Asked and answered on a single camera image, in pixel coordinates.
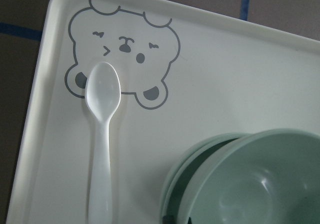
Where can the green bowl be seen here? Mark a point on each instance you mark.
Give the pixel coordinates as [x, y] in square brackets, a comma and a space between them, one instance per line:
[183, 170]
[266, 178]

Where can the white bear tray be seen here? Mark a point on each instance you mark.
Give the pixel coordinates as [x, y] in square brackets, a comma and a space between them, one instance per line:
[186, 75]

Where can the white plastic spoon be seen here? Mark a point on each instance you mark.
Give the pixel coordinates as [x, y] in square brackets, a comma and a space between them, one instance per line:
[102, 97]

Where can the long blue tape line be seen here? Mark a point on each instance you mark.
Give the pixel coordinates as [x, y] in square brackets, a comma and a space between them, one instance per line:
[244, 10]

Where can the crossing blue tape line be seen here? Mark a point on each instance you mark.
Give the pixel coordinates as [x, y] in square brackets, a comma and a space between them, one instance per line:
[19, 31]

